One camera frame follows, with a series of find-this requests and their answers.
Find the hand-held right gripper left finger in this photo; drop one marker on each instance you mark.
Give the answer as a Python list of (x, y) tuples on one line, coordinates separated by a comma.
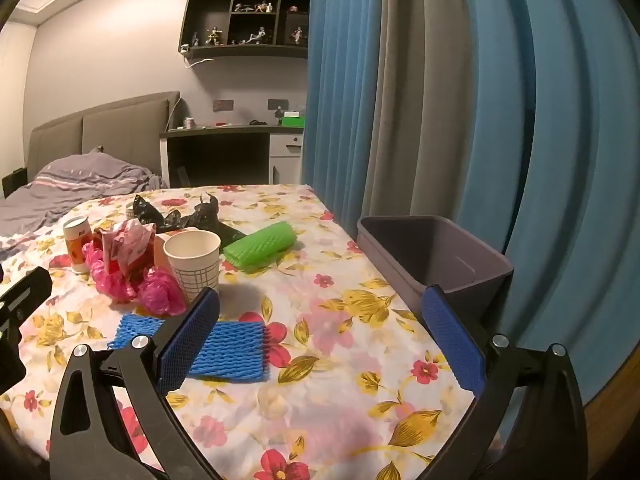
[(192, 335)]

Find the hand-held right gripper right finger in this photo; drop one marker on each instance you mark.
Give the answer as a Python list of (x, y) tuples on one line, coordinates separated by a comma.
[(452, 345)]

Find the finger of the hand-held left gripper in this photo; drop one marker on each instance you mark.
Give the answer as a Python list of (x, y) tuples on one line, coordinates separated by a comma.
[(30, 292)]

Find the blue foam net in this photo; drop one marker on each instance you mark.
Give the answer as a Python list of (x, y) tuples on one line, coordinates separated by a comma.
[(235, 350)]

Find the pink plastic bag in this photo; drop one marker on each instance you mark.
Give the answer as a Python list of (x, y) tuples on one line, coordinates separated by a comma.
[(160, 292)]

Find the orange paper cup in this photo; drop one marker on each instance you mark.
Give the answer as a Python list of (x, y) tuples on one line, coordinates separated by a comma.
[(77, 250)]

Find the white grid paper cup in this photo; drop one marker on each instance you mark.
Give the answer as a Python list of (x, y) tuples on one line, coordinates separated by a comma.
[(192, 270)]

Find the grey plastic bin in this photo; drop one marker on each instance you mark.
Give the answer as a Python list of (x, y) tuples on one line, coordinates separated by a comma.
[(425, 245)]

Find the red white plastic bag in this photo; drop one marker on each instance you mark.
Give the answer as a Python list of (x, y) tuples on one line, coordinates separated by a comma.
[(125, 247)]

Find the green bristle brush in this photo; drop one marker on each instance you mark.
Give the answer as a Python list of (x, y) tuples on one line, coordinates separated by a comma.
[(260, 247)]

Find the black plastic bag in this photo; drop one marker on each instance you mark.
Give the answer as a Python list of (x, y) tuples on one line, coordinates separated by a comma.
[(205, 217), (147, 212)]

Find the black bedside stand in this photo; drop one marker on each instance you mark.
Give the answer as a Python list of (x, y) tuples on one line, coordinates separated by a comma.
[(13, 183)]

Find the grey striped duvet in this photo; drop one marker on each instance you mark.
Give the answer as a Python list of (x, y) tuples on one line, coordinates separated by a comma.
[(75, 180)]

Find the white wardrobe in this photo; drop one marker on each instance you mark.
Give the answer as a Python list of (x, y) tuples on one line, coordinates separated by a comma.
[(15, 110)]

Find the grey padded headboard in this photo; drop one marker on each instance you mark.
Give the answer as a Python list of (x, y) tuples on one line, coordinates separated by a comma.
[(125, 130)]

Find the white drawer cabinet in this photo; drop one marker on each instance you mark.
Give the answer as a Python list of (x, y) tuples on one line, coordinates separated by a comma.
[(285, 160)]

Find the dark top desk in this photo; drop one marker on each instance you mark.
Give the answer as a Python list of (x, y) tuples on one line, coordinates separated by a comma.
[(215, 131)]

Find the small white cup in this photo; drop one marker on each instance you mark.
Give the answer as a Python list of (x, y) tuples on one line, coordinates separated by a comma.
[(189, 123)]

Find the blue curtain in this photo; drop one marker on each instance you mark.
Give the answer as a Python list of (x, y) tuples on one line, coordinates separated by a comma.
[(340, 85), (575, 160)]

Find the small dark figure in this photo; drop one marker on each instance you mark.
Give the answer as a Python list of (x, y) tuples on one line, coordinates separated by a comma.
[(279, 116)]

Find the green box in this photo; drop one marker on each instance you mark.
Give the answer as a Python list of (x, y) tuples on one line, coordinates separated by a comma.
[(292, 121)]

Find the grey curtain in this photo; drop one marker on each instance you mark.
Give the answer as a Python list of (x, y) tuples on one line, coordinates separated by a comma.
[(425, 110)]

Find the row of shelf figurines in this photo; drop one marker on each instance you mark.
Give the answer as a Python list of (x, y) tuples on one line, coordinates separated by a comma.
[(260, 35)]

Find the wall outlet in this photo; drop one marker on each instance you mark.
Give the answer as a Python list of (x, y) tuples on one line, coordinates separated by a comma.
[(223, 105), (277, 104)]

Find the dark wall shelf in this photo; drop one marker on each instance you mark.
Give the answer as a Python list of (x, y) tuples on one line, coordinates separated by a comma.
[(205, 52)]

